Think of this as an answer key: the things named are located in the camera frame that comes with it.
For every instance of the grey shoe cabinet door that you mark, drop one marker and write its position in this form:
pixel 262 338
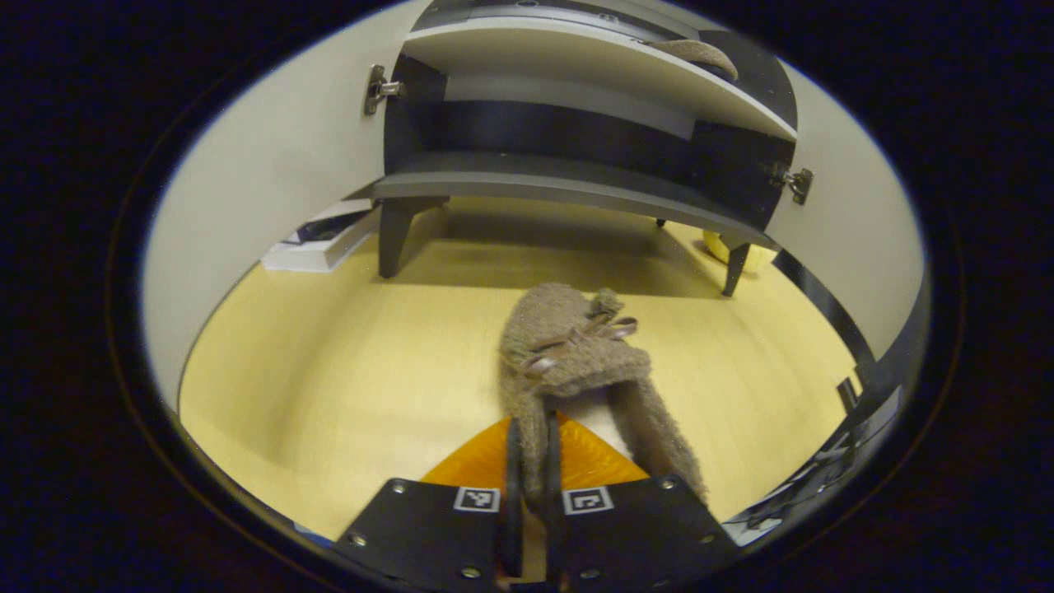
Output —
pixel 856 231
pixel 272 165

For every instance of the brown fuzzy shoe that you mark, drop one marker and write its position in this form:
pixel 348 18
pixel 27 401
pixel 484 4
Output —
pixel 568 354
pixel 700 56

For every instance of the blue cover book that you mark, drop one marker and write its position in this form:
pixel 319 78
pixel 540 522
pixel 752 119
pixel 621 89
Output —
pixel 333 226

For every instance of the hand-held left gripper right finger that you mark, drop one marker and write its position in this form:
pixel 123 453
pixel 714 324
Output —
pixel 553 535

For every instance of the grey shoe cabinet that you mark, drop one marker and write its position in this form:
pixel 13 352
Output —
pixel 576 62

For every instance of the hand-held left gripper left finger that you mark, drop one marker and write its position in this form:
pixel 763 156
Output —
pixel 514 535

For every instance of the white book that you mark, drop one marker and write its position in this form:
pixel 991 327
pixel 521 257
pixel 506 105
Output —
pixel 317 255

